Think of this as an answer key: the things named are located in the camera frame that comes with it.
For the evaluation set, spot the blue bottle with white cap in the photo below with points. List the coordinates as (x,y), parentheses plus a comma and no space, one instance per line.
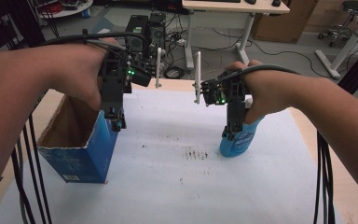
(242,146)

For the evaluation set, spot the black keyboard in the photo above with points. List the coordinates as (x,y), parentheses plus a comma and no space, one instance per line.
(220,1)

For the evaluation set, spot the brown cardboard box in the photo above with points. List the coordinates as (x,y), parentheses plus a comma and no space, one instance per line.
(282,21)

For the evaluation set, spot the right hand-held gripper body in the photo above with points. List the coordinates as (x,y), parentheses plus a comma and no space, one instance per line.
(227,90)

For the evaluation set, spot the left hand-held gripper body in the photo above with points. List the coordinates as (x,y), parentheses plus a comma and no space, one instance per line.
(113,77)

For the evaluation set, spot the black stool with chrome base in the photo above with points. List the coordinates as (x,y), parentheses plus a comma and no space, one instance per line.
(357,6)

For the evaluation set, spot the black computer mouse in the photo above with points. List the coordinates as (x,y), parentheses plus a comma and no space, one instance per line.
(250,1)
(276,2)

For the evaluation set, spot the person's left hand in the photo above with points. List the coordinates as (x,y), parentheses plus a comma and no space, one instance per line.
(74,68)

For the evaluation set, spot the person's right hand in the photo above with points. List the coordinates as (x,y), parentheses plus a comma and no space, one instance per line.
(267,90)

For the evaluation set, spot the round white table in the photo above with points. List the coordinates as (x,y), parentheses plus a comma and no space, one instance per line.
(74,11)

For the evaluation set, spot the wooden desk with white legs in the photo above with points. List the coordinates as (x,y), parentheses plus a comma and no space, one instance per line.
(230,6)

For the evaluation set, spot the blue cardboard box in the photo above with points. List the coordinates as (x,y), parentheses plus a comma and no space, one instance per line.
(84,161)

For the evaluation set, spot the black computer tower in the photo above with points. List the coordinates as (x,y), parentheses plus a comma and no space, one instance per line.
(157,31)
(136,25)

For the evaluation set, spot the small blue container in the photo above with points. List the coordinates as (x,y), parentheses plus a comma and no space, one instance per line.
(86,13)

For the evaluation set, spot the white metal frame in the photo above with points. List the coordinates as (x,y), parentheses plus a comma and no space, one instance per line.
(345,53)

